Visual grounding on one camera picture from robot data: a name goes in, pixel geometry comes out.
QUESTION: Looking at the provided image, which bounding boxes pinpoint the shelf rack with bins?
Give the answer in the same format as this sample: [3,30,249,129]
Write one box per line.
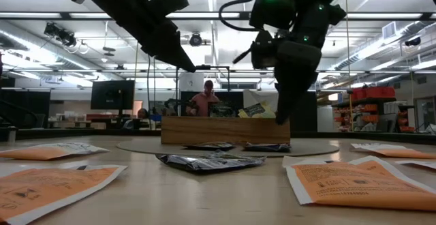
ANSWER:
[332,97,416,134]

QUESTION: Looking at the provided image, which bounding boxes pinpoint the wooden compartment box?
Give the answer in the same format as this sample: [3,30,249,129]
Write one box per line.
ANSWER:
[160,115,292,146]

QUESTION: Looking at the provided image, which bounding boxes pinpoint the overhead light bar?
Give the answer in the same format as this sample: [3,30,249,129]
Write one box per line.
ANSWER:
[0,11,436,23]

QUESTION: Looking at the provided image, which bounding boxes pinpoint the white paper sheet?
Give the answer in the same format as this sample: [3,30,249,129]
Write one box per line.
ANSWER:
[243,89,281,112]

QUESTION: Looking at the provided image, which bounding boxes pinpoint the black ceiling fixture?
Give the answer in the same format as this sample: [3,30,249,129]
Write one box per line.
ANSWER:
[404,36,422,47]

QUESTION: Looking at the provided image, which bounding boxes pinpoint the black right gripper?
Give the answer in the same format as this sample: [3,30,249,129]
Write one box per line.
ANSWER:
[251,3,347,125]

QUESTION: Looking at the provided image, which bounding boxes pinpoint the black mounted camera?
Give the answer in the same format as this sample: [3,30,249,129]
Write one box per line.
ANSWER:
[43,22,90,55]

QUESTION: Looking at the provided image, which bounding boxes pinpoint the red storage crate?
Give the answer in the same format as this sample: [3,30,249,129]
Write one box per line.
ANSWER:
[350,87,367,100]
[365,86,396,99]

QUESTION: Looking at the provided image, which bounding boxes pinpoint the black computer monitor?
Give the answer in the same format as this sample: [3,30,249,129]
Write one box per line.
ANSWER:
[90,79,136,123]

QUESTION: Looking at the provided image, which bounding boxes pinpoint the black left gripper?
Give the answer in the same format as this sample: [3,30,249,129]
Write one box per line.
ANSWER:
[67,0,198,74]

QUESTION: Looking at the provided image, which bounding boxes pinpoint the dark blue tea packet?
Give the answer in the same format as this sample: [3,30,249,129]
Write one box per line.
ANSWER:
[155,149,267,175]
[243,142,292,153]
[183,141,236,151]
[208,102,236,119]

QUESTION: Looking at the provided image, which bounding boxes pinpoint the person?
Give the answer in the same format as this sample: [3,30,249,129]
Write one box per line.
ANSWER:
[185,79,221,117]
[122,108,156,130]

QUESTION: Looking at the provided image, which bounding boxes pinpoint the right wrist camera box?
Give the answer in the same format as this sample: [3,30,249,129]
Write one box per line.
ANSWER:
[249,0,296,31]

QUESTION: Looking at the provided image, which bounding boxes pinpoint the round black overhead camera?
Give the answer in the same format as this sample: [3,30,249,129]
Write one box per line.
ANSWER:
[189,33,204,48]

